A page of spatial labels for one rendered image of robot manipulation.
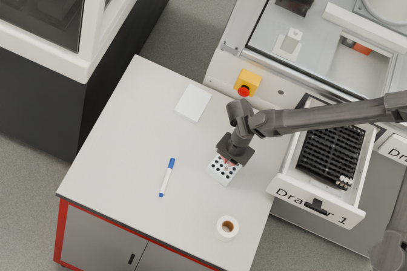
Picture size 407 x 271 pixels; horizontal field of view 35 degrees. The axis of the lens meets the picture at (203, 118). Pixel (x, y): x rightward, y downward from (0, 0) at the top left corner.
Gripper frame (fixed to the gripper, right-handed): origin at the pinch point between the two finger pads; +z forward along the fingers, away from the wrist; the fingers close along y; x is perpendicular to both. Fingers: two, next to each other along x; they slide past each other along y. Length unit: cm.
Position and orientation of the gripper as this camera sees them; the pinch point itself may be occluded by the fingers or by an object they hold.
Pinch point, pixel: (228, 163)
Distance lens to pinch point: 193.6
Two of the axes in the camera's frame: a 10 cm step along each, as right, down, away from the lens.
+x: -5.5, 6.4, -5.4
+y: -8.1, -5.7, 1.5
